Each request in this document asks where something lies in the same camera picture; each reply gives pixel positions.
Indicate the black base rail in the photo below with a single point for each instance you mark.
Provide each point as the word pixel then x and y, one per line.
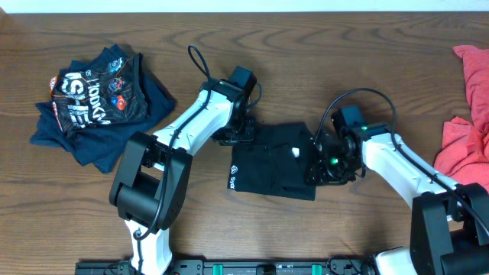
pixel 244 267

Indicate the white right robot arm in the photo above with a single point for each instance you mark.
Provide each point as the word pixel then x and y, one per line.
pixel 449 221

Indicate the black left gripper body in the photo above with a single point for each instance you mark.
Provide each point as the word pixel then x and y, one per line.
pixel 236 135

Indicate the red cloth garment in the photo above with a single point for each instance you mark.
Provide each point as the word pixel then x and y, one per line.
pixel 464 150

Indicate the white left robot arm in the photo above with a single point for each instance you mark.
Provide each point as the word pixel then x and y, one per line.
pixel 150 185

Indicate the plain black t-shirt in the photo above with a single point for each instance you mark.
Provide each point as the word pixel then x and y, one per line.
pixel 275 163

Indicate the folded navy blue shirt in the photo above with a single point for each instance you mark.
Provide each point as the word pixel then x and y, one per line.
pixel 102 146

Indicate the black graphic print shirt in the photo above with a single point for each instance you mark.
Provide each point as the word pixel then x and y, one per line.
pixel 108 93

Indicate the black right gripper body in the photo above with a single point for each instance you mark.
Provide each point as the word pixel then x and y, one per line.
pixel 336 169

